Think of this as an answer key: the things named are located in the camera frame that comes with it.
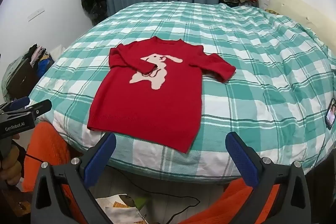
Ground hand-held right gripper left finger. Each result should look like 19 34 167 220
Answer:
31 132 117 224

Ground red rabbit-print sweater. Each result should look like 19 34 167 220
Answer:
87 36 236 153

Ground papers on floor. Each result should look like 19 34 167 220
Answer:
95 194 150 224

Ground beige headboard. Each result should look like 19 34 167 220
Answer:
264 0 336 39

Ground person's left hand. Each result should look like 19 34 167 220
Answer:
0 145 23 188

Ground white wall cable cover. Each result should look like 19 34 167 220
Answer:
28 7 45 22

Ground mixed clothes heap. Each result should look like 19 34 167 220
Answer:
28 43 55 79

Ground teal checked blanket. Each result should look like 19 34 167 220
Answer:
28 1 336 183

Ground person's orange pants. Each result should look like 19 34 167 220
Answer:
22 121 282 224

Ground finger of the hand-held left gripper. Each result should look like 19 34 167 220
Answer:
25 99 52 119
0 96 31 114

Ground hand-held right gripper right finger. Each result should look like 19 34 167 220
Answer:
225 132 312 224

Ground smartphone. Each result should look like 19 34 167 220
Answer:
325 98 336 131

